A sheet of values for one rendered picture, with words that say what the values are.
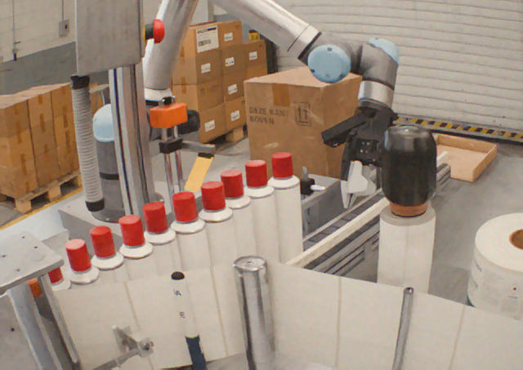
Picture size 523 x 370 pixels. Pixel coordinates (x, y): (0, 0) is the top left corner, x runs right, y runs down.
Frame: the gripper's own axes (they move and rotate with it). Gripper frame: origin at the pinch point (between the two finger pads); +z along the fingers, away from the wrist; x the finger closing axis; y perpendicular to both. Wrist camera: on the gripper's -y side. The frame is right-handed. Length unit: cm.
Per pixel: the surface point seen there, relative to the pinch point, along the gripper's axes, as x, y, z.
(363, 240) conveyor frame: 1.2, 5.9, 6.7
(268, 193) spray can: -26.7, 2.5, 3.2
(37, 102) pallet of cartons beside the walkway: 74, -333, -31
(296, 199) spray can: -20.8, 3.5, 2.9
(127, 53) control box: -59, 0, -8
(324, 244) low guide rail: -10.7, 4.8, 8.9
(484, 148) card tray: 74, 8, -33
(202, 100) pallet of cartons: 213, -283, -72
